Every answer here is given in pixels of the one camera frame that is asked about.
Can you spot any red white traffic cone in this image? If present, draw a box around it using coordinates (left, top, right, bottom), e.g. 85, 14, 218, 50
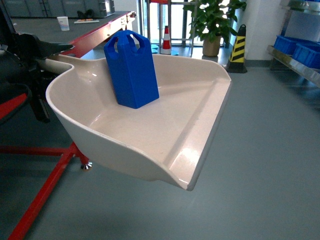
160, 25, 171, 55

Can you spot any beige plastic dustpan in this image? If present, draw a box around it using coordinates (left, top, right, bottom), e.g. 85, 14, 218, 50
39, 54, 232, 191

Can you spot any blue bin with red parts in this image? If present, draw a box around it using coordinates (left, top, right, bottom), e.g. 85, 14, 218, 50
292, 43, 320, 69

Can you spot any black cable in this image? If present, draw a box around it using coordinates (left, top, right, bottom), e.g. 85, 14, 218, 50
0, 83, 33, 126

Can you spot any yellow black traffic cone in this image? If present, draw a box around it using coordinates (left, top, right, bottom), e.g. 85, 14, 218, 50
225, 24, 247, 74

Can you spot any potted green plant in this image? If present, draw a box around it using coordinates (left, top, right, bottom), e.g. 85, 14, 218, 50
183, 0, 247, 57

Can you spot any steel roller shelf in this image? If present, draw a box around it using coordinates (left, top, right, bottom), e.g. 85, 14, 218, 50
267, 0, 320, 87

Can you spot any white paper cup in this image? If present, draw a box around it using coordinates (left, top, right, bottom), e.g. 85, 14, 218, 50
56, 16, 70, 32

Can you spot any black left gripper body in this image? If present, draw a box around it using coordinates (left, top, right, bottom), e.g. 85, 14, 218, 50
0, 34, 38, 106

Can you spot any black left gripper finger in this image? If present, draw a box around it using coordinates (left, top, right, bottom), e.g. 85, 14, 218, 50
15, 33, 74, 59
27, 67, 58, 123

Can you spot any blue plastic part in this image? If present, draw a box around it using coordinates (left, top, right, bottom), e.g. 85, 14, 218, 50
103, 30, 160, 109

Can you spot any red table frame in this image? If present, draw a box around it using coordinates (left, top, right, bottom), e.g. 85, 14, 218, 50
0, 11, 136, 240

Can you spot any blue bin middle shelf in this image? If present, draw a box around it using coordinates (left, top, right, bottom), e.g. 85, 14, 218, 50
273, 35, 320, 56

